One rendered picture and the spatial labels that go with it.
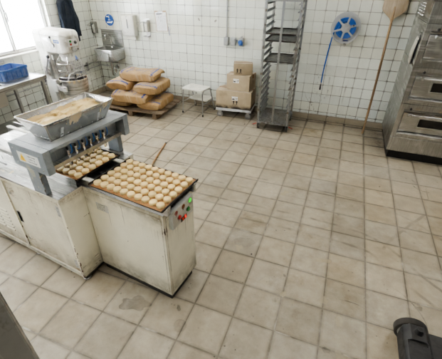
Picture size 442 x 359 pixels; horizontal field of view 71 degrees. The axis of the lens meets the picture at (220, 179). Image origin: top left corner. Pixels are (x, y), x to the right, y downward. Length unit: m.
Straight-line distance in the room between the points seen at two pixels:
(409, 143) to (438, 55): 1.08
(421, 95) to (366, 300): 2.66
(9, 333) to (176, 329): 2.05
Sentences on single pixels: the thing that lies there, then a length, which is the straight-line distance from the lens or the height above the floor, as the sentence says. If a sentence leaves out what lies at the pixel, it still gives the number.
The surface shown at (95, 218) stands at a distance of 2.47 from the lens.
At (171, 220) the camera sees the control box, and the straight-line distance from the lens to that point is 1.98.
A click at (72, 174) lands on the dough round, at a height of 0.91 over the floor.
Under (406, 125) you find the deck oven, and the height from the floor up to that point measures 0.50.
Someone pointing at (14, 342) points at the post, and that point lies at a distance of 0.42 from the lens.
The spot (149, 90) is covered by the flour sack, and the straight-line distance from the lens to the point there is 5.45.
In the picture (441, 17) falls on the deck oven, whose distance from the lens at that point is 4.39.
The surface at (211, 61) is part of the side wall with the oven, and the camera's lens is 5.85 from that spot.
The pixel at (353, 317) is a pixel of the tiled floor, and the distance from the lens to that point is 2.64.
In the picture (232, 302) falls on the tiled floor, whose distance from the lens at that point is 2.53.
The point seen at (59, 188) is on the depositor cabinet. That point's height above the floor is 0.84.
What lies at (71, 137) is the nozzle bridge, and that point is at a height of 1.18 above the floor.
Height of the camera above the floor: 2.06
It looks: 33 degrees down
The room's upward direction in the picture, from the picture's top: 1 degrees clockwise
